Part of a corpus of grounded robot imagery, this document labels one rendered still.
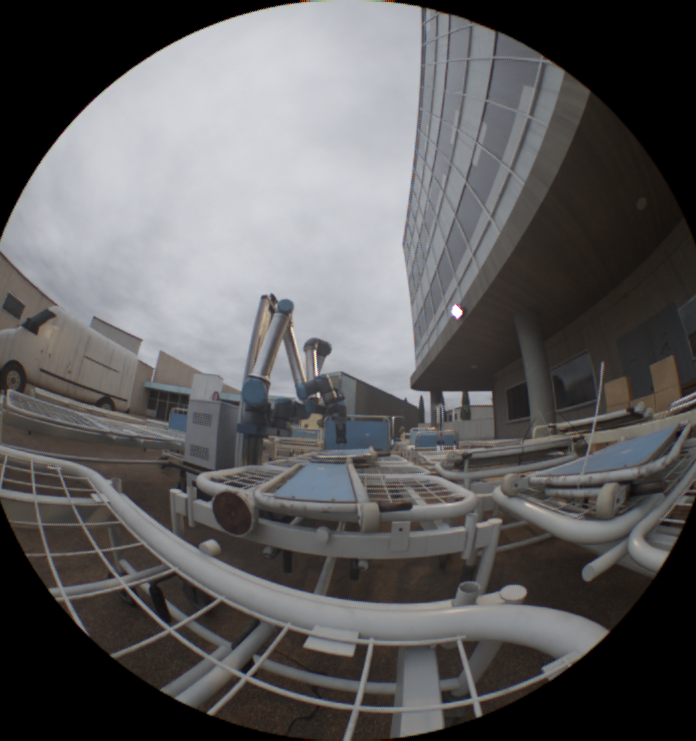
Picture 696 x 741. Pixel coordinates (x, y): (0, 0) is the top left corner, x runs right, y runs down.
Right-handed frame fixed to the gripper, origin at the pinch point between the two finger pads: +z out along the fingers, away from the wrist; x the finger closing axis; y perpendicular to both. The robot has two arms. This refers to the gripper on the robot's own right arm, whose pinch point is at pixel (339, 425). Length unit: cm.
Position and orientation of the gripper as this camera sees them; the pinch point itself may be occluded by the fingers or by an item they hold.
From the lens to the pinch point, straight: 141.3
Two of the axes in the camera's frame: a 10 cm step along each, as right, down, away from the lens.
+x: 0.6, -1.8, -9.8
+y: -9.3, 3.4, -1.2
